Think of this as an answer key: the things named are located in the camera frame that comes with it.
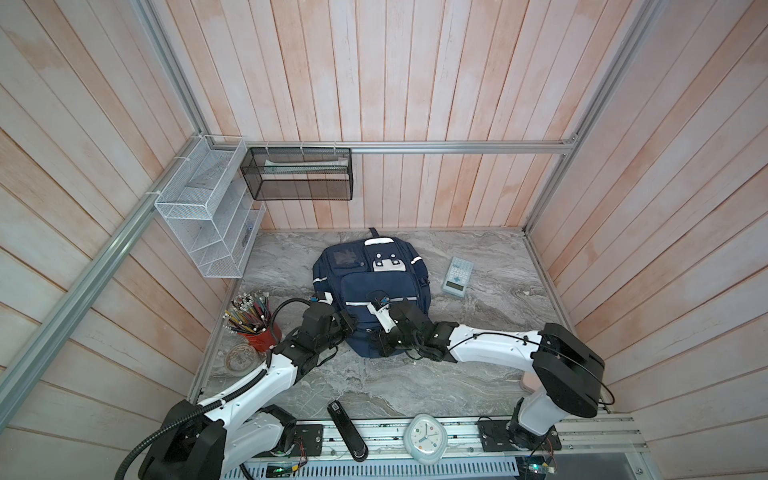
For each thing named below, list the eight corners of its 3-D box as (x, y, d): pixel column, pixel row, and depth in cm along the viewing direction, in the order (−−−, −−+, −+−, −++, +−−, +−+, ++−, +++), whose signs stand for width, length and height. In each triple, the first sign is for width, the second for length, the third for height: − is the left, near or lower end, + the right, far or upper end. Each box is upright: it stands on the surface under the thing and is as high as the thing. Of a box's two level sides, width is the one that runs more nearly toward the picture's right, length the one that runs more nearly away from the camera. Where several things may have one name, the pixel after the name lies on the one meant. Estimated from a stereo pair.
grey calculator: (441, 290, 105) (442, 287, 103) (451, 259, 114) (452, 255, 112) (465, 298, 103) (466, 295, 101) (473, 266, 112) (474, 262, 110)
